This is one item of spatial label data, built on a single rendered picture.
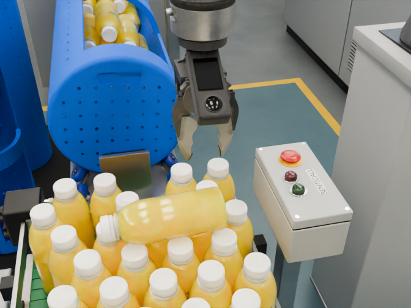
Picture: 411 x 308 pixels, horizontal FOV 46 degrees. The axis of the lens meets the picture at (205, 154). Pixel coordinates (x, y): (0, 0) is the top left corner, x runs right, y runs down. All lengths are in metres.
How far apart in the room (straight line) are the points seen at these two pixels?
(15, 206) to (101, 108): 0.25
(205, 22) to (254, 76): 2.92
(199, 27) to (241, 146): 2.17
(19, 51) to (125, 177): 1.33
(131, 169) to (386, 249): 0.94
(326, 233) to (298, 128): 2.23
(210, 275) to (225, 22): 0.35
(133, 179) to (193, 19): 0.46
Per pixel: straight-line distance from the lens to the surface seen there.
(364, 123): 1.50
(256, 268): 0.71
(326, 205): 0.80
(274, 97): 3.31
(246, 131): 2.93
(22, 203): 0.99
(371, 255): 1.64
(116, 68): 0.94
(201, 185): 0.83
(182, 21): 0.66
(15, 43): 2.23
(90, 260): 0.73
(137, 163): 0.98
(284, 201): 0.79
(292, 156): 0.87
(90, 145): 1.03
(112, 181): 0.86
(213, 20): 0.65
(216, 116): 0.64
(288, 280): 1.01
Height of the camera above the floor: 1.62
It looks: 36 degrees down
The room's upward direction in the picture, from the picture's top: straight up
